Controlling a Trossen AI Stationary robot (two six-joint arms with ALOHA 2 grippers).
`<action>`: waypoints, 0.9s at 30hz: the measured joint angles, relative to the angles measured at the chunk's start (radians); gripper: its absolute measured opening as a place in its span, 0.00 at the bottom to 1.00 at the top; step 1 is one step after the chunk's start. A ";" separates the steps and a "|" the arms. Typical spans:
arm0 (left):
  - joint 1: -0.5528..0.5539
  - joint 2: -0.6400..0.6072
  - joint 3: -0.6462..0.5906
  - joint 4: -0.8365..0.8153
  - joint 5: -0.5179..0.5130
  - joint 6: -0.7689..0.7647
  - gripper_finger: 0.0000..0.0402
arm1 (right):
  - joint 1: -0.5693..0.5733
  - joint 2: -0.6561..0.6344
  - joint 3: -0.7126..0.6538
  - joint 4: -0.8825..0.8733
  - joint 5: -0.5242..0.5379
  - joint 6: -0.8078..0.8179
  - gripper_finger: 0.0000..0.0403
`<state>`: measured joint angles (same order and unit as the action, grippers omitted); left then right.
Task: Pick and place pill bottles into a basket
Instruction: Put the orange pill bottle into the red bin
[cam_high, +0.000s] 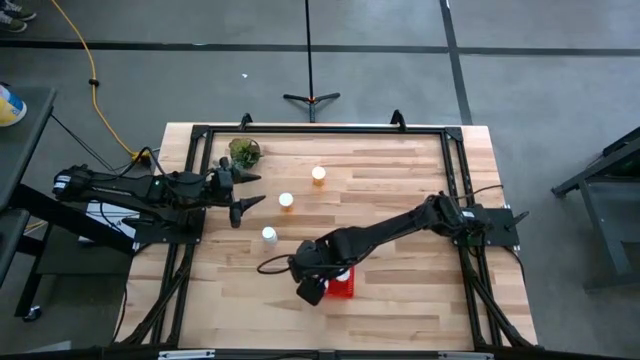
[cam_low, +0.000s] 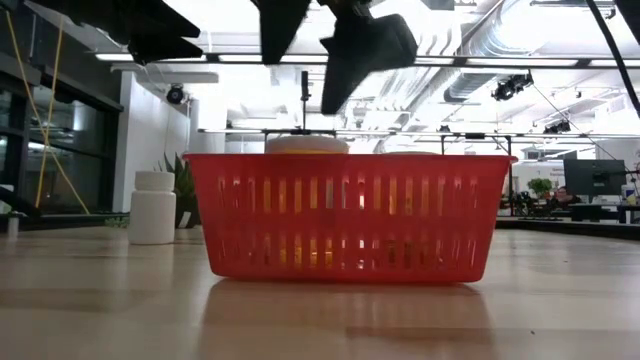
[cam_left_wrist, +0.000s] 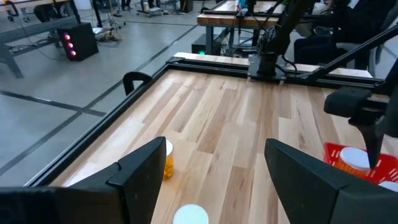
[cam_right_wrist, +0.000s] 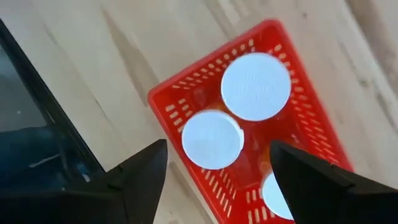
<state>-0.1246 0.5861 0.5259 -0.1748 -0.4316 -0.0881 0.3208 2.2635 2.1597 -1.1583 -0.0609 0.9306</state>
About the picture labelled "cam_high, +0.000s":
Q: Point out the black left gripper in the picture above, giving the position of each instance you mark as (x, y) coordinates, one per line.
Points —
(223, 182)

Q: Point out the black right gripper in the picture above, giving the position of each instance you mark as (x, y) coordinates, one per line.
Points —
(311, 290)

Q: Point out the white cup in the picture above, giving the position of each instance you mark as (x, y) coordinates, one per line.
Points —
(269, 233)

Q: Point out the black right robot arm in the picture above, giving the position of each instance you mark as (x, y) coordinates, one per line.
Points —
(390, 230)

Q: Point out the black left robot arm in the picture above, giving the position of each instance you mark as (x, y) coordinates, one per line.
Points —
(125, 187)

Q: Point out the red plastic mesh basket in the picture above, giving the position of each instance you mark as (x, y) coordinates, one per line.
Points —
(342, 290)

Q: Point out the small potted green plant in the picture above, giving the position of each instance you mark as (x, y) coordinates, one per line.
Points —
(246, 151)

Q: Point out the white sheet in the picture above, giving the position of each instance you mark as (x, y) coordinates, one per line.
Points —
(117, 220)

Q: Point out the black tripod stand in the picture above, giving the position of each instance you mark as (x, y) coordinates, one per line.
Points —
(309, 60)

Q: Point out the dark grey side table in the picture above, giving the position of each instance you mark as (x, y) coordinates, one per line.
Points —
(25, 150)

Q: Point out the yellow and blue container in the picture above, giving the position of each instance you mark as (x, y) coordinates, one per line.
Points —
(10, 112)

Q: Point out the person's shoe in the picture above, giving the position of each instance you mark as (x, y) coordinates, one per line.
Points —
(11, 23)
(20, 11)

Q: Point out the black metal bench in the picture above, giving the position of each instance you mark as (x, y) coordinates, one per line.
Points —
(607, 210)

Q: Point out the black frame clamp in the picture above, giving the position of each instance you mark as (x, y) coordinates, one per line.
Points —
(398, 119)
(245, 121)

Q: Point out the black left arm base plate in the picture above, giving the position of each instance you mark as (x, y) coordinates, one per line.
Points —
(170, 234)

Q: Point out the black metal table frame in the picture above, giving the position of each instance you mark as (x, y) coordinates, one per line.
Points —
(325, 129)

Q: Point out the silver metal bracket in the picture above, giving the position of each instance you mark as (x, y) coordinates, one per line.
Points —
(186, 354)
(465, 356)

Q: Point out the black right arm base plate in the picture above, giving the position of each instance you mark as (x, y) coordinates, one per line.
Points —
(500, 225)

